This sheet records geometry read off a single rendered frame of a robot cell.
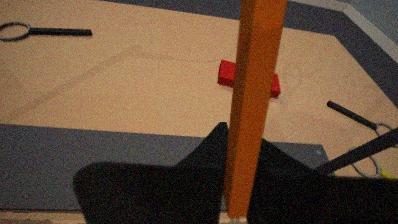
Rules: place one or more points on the grey loop with yellow handle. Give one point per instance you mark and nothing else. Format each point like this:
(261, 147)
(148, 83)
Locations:
(380, 172)

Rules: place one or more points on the orange handle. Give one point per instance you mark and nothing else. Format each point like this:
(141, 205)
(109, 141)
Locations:
(260, 30)

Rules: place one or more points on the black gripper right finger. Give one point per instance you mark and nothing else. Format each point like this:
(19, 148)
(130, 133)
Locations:
(286, 191)

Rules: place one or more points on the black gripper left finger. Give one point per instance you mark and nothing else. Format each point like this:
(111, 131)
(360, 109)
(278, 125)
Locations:
(188, 193)

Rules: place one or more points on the grey loop with dark grey handle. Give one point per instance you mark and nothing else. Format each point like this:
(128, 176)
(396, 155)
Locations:
(357, 117)
(45, 31)

